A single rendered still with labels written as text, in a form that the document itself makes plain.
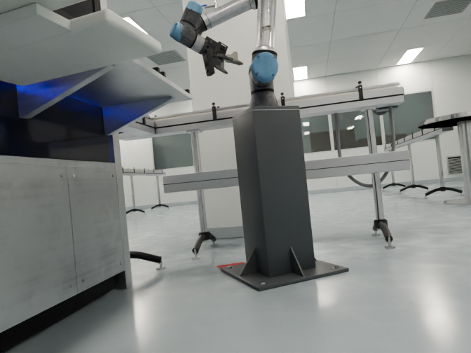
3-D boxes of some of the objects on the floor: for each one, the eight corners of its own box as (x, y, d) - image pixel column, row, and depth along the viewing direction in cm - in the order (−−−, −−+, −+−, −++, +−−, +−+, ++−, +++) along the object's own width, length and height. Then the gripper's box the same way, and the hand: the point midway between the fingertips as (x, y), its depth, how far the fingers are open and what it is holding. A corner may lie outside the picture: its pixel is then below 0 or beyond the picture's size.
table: (444, 209, 351) (433, 115, 353) (415, 202, 443) (407, 127, 445) (555, 201, 332) (543, 101, 334) (502, 195, 424) (493, 117, 426)
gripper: (214, 28, 163) (249, 50, 172) (195, 45, 179) (228, 64, 189) (209, 44, 161) (244, 66, 170) (190, 59, 177) (224, 78, 187)
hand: (235, 70), depth 179 cm, fingers open, 14 cm apart
